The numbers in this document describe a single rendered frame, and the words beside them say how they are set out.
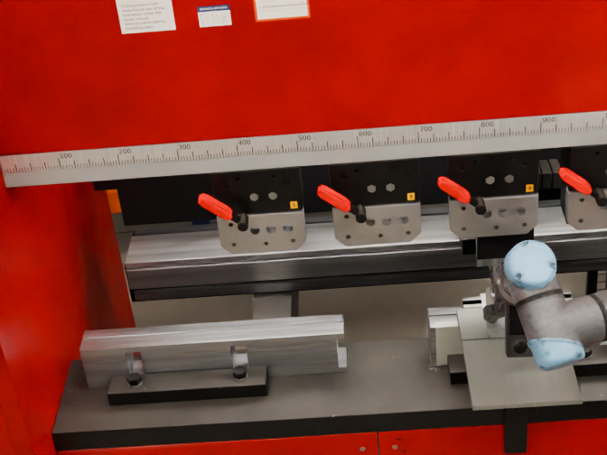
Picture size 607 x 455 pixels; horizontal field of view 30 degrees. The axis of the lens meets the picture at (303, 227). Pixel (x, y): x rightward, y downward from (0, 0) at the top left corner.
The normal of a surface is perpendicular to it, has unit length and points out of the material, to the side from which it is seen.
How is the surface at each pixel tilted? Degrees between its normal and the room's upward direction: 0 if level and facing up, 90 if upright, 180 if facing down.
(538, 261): 41
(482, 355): 0
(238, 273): 90
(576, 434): 90
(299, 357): 90
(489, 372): 0
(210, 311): 0
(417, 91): 90
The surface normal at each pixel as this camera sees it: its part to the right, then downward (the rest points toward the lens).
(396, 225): -0.01, 0.55
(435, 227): -0.09, -0.83
